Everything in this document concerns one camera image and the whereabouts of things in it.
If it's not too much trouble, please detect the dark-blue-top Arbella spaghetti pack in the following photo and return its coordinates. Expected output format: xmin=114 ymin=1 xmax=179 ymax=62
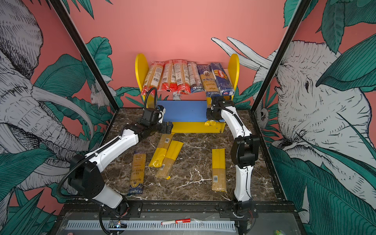
xmin=197 ymin=65 xmax=220 ymax=98

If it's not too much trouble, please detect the left black corner post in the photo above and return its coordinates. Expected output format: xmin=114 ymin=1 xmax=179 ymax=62
xmin=49 ymin=0 xmax=120 ymax=112

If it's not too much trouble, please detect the red white marker pen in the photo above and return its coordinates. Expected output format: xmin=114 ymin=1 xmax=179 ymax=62
xmin=161 ymin=218 xmax=192 ymax=226

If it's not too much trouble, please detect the clear blue-end spaghetti pack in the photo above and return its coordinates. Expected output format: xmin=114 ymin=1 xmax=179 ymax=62
xmin=188 ymin=62 xmax=204 ymax=94

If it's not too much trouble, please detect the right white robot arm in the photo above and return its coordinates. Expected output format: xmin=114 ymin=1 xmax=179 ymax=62
xmin=206 ymin=97 xmax=259 ymax=217

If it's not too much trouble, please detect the right black corner post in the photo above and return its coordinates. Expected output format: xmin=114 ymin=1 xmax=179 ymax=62
xmin=251 ymin=0 xmax=311 ymax=114

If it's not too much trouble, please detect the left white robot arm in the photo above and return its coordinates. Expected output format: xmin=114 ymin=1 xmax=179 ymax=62
xmin=56 ymin=105 xmax=173 ymax=217

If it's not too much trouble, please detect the small green circuit board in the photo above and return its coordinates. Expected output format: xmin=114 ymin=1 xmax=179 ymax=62
xmin=109 ymin=221 xmax=127 ymax=229

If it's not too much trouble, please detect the blue Barilla spaghetti pack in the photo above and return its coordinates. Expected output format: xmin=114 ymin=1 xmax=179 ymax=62
xmin=210 ymin=62 xmax=235 ymax=96

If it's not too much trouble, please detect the black front frame beam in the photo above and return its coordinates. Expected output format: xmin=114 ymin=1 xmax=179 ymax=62
xmin=58 ymin=200 xmax=297 ymax=219

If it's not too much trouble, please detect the yellow pasta pack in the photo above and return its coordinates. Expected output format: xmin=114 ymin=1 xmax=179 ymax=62
xmin=156 ymin=141 xmax=184 ymax=180
xmin=148 ymin=133 xmax=174 ymax=168
xmin=205 ymin=98 xmax=216 ymax=126
xmin=211 ymin=148 xmax=227 ymax=192

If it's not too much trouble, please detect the perforated metal rail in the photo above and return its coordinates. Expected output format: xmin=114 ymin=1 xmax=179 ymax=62
xmin=63 ymin=220 xmax=237 ymax=232

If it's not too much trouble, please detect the yellow shelf unit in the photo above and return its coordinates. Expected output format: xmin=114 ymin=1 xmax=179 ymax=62
xmin=135 ymin=53 xmax=240 ymax=133

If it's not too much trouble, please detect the brown blue-end spaghetti pack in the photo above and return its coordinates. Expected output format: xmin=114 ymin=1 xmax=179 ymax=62
xmin=128 ymin=151 xmax=146 ymax=195

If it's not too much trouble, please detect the red spaghetti pack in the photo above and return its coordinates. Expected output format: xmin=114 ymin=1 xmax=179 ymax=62
xmin=173 ymin=59 xmax=191 ymax=95
xmin=142 ymin=61 xmax=165 ymax=95
xmin=159 ymin=60 xmax=178 ymax=92

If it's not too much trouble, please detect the black corner post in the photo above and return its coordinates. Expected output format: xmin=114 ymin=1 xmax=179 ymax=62
xmin=251 ymin=0 xmax=311 ymax=114
xmin=49 ymin=0 xmax=120 ymax=112

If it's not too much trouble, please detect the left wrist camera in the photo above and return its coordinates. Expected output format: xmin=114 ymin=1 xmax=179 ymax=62
xmin=157 ymin=105 xmax=165 ymax=123

